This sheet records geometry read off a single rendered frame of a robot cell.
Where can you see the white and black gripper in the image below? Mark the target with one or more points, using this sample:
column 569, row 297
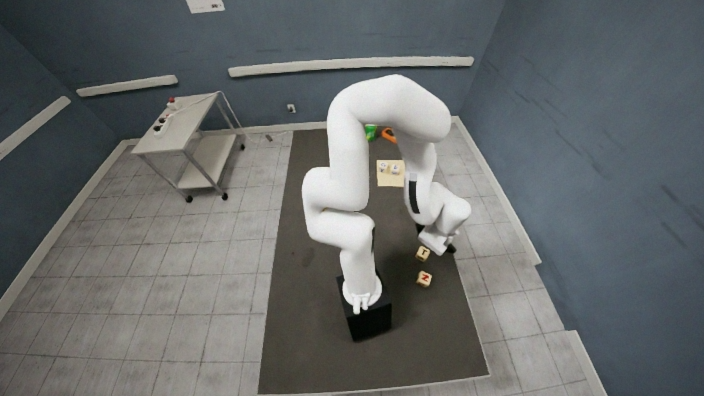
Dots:
column 448, row 243

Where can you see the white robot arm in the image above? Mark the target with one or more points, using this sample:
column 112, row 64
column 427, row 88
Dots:
column 330, row 197

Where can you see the beige mat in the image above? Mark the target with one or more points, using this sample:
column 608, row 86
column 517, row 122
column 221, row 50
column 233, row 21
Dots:
column 386, row 179

